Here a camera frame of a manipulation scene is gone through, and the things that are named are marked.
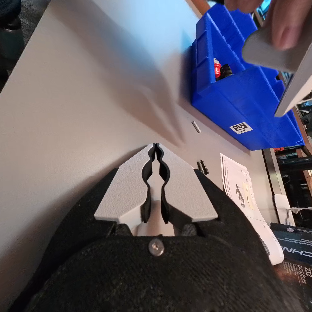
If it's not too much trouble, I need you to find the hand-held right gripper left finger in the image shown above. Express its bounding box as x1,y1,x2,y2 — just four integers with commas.
94,143,156,236

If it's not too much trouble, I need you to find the black toy tyre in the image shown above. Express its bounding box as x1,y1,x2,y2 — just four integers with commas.
220,64,233,79

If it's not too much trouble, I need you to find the dark shelf rack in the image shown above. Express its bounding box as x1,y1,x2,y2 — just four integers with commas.
261,93,312,227

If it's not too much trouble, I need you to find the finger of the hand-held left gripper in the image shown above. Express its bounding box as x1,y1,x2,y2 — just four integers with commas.
274,46,312,118

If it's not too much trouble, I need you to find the dark printed toy box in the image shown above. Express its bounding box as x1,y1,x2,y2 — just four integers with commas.
270,222,312,312

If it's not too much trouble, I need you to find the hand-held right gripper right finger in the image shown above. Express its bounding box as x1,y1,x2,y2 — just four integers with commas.
156,143,218,237

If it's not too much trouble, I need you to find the grey desk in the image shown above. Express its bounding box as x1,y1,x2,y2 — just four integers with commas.
0,0,279,312

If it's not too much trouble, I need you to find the small black toy connector pin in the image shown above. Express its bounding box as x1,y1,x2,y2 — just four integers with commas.
196,159,210,175

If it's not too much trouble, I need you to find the dark container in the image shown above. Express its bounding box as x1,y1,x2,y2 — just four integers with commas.
0,0,24,58

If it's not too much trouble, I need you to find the person's left hand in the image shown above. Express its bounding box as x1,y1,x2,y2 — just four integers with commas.
224,0,312,51

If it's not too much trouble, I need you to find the white plastic device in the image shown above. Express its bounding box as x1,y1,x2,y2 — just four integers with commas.
273,194,296,226

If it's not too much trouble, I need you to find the white instruction booklet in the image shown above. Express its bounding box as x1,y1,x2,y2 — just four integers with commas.
220,153,285,266

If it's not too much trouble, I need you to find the blue plastic parts bin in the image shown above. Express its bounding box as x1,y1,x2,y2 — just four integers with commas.
191,3,305,151

